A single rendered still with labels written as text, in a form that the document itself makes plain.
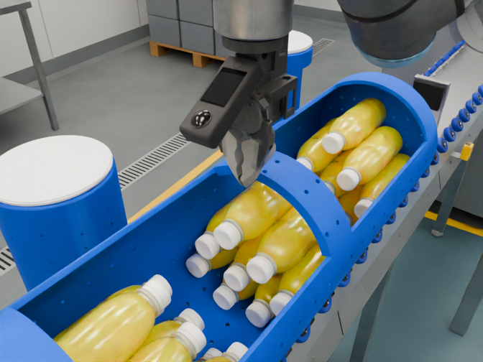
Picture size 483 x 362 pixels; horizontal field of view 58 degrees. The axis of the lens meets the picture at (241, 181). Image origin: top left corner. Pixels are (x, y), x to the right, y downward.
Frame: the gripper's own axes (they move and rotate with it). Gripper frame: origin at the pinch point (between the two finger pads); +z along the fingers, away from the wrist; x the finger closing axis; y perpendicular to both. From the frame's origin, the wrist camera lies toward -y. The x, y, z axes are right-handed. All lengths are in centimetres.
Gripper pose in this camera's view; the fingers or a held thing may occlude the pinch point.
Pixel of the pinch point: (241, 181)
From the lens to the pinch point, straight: 61.0
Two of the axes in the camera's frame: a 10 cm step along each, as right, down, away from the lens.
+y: 6.1, -4.6, 6.4
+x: -7.9, -3.6, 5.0
